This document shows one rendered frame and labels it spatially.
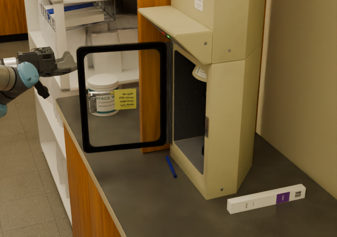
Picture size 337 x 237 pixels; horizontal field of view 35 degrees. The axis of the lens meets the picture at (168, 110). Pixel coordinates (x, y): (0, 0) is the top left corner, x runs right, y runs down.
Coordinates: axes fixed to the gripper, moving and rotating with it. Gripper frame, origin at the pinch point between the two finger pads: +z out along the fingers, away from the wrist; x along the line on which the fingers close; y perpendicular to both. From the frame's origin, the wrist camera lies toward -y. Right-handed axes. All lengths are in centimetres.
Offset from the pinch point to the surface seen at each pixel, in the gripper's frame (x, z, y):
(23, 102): 280, 7, -131
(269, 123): -7, 73, -31
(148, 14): -15.6, 19.6, 20.1
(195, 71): -24.4, 32.2, 2.3
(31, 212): 112, -12, -131
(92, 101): -5.8, 2.3, -10.9
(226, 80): -39, 35, 4
